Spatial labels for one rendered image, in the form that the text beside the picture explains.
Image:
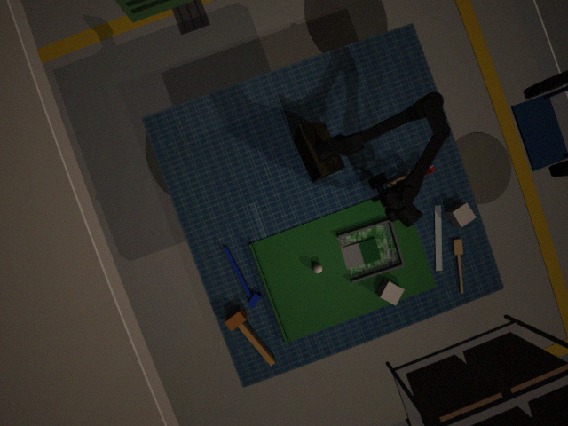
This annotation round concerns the grey flat bar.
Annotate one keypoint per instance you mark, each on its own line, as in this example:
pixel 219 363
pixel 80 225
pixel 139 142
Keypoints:
pixel 438 237

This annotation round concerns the green flat mat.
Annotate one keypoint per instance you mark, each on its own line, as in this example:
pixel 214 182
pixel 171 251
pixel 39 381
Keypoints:
pixel 308 302

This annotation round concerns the tan box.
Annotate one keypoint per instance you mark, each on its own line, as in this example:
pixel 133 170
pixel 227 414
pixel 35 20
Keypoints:
pixel 390 291
pixel 460 214

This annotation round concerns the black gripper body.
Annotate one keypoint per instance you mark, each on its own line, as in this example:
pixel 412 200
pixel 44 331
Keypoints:
pixel 376 181

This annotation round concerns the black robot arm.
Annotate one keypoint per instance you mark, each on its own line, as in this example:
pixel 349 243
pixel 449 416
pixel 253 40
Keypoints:
pixel 430 107

